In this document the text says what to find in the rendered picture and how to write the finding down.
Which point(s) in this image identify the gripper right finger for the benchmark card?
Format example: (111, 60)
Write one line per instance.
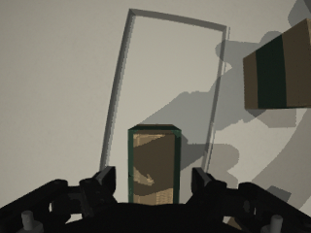
(252, 204)

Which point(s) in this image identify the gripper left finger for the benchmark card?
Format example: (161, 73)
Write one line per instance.
(64, 204)

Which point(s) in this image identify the white shallow tray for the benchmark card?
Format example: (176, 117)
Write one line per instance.
(168, 81)

